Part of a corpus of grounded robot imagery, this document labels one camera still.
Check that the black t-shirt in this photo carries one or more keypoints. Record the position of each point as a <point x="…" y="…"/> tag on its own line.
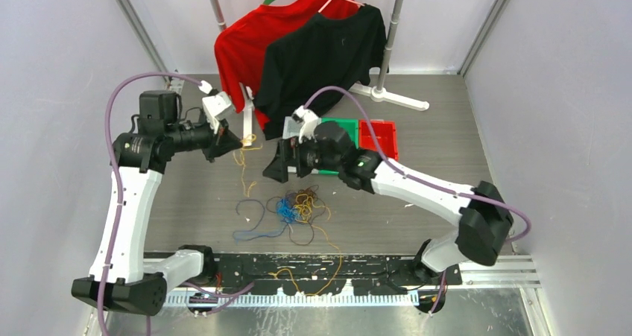
<point x="324" y="52"/>

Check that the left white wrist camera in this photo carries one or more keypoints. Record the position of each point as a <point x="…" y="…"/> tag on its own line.
<point x="216" y="108"/>

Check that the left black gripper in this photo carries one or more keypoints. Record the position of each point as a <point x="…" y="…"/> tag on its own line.
<point x="225" y="141"/>

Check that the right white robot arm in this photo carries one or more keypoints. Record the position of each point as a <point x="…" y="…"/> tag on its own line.
<point x="481" y="219"/>

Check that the white plastic bin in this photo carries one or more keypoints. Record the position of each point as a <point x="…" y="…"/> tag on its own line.
<point x="292" y="129"/>

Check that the white slotted cable duct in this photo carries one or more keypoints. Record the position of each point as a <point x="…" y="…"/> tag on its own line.
<point x="184" y="298"/>

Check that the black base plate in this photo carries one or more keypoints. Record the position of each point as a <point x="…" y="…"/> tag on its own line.
<point x="324" y="274"/>

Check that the red t-shirt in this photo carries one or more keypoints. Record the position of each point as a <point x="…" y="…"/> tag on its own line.
<point x="240" y="49"/>

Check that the red plastic bin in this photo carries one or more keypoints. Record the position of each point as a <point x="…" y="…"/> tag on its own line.
<point x="386" y="136"/>

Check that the green plastic bin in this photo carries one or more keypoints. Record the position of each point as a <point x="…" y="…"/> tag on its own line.
<point x="345" y="124"/>

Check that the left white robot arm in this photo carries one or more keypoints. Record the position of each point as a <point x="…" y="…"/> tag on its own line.
<point x="131" y="285"/>

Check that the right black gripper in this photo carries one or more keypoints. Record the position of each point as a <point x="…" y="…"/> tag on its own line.
<point x="289" y="153"/>

